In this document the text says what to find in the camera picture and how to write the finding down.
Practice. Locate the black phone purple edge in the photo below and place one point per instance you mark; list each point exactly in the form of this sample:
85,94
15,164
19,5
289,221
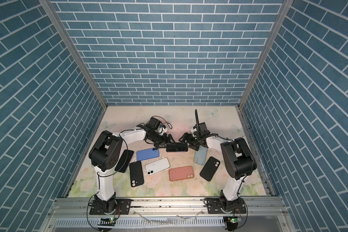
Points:
179,147

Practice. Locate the black phone far left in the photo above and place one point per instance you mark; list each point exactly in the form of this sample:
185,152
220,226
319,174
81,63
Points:
124,161

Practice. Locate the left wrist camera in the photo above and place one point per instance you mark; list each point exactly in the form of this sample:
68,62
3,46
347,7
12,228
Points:
156,125

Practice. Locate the black phone case left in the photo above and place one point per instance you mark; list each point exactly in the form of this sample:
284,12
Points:
136,174

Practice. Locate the aluminium front rail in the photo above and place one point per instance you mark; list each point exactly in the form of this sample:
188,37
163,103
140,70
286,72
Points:
173,206

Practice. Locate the light blue phone case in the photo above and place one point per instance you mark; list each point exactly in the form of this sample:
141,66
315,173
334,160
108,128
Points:
200,156

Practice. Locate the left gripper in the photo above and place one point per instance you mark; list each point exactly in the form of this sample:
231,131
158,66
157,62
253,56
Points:
164,140

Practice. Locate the pink phone case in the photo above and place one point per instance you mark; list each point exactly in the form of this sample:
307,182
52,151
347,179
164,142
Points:
181,173

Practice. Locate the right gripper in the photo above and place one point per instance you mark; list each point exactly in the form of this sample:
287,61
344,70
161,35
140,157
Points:
189,141

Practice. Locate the white slotted cable duct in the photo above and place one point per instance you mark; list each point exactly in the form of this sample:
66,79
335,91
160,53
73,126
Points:
139,222

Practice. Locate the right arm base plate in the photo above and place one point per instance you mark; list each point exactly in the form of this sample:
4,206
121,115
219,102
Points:
222,206

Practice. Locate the black phone case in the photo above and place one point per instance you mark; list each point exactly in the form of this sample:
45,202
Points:
136,174
209,169

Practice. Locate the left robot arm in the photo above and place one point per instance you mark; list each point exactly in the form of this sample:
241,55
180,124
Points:
106,151

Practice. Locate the white phone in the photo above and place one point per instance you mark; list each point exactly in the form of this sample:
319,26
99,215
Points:
157,166

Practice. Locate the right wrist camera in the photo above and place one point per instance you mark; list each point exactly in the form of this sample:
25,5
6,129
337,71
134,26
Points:
200,130

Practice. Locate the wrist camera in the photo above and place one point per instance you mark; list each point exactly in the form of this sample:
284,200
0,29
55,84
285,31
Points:
200,130
156,125

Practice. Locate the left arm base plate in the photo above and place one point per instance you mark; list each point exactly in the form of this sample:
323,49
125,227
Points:
114,206

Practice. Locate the blue phone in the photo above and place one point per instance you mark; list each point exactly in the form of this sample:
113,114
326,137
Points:
147,154

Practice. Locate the black phone case right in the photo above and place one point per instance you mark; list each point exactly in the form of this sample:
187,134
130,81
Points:
209,169

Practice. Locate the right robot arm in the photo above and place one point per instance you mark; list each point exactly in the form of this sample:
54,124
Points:
238,159

